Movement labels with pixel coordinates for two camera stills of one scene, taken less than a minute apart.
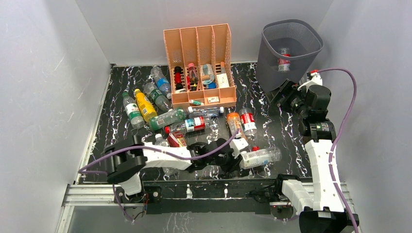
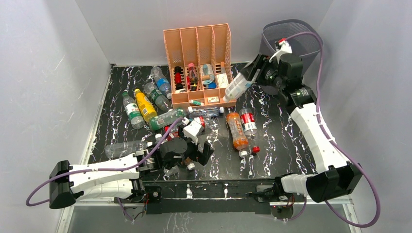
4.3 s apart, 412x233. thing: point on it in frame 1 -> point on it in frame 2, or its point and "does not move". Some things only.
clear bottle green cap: x=136 y=118 does not move
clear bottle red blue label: x=189 y=125 does not move
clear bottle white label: x=249 y=159 -> x=236 y=87
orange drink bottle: x=234 y=122 does not move
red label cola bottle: x=248 y=125 does not move
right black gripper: x=273 y=95 -> x=260 y=62
